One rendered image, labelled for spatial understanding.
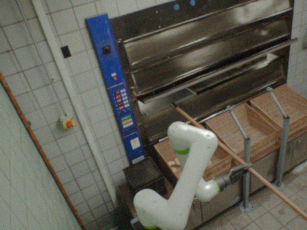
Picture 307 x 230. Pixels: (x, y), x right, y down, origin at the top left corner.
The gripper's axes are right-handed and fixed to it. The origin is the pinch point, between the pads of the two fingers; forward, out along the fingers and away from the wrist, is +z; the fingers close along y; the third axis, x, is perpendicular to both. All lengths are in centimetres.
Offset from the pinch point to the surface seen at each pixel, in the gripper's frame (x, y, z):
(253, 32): -102, -42, 102
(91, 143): -97, 2, -82
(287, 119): -40, 22, 84
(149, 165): -77, 35, -42
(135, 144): -96, 21, -46
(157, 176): -60, 34, -43
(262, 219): -21, 117, 42
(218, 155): -68, 56, 27
